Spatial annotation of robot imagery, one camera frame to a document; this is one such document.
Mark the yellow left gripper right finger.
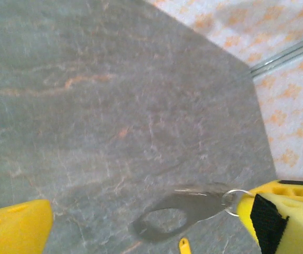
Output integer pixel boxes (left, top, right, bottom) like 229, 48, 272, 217
235, 179, 303, 254

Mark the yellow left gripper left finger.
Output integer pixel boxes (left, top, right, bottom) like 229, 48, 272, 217
0, 199, 54, 254

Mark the yellow capped key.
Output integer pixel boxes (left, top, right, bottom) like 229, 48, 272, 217
179, 237, 191, 254

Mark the aluminium frame post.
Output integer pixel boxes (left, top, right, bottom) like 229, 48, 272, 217
248, 33, 303, 79

